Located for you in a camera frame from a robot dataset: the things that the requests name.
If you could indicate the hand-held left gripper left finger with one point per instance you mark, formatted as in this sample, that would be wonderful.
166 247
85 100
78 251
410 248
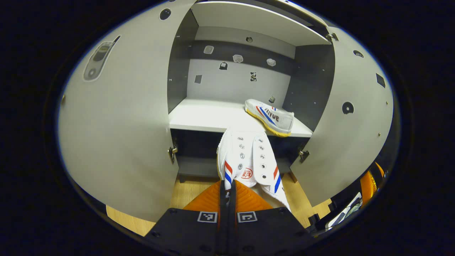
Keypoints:
192 231

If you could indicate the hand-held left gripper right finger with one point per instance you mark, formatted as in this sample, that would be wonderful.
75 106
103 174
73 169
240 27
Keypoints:
266 231

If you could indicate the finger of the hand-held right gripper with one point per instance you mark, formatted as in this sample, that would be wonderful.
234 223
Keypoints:
379 171
368 186

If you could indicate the white shoe cabinet door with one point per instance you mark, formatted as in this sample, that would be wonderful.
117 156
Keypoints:
348 142
124 124

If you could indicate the white canvas shoe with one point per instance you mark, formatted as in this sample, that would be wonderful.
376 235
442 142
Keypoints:
273 119
249 156

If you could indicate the white shoe cabinet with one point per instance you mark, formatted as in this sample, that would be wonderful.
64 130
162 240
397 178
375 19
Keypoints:
206 113

